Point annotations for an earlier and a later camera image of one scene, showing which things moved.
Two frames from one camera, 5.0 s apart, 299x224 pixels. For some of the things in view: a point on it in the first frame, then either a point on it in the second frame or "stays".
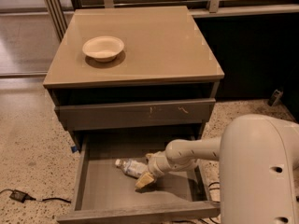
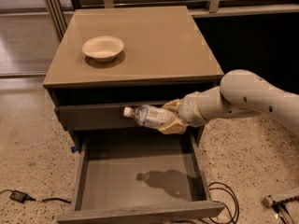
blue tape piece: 74,148 stays
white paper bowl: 103,49 stays
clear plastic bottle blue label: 132,166 → 150,116
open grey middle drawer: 104,194 stays
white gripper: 153,166 → 189,108
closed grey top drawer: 121,114 stays
